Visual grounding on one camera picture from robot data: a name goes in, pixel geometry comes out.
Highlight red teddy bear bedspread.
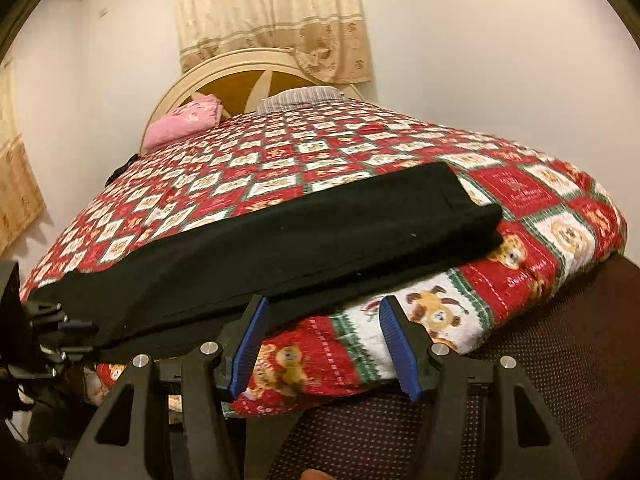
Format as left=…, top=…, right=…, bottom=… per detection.
left=19, top=96, right=629, bottom=418

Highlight black clothing heap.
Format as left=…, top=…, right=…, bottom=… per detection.
left=105, top=154, right=139, bottom=186

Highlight pink folded blanket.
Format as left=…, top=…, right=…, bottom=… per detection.
left=142, top=96, right=222, bottom=152

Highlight cream wooden headboard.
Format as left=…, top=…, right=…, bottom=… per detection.
left=139, top=46, right=366, bottom=156

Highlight beige side curtain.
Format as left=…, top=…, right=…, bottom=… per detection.
left=0, top=61, right=46, bottom=252

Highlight dark dotted mattress base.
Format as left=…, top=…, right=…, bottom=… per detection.
left=269, top=256, right=639, bottom=479

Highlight person's right hand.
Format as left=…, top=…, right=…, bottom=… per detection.
left=299, top=469, right=335, bottom=480

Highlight striped pillow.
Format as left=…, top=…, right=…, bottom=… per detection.
left=256, top=86, right=347, bottom=116

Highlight beige window curtain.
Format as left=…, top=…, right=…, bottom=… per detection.
left=172, top=0, right=373, bottom=84

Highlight black pants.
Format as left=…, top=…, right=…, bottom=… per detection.
left=32, top=162, right=502, bottom=363

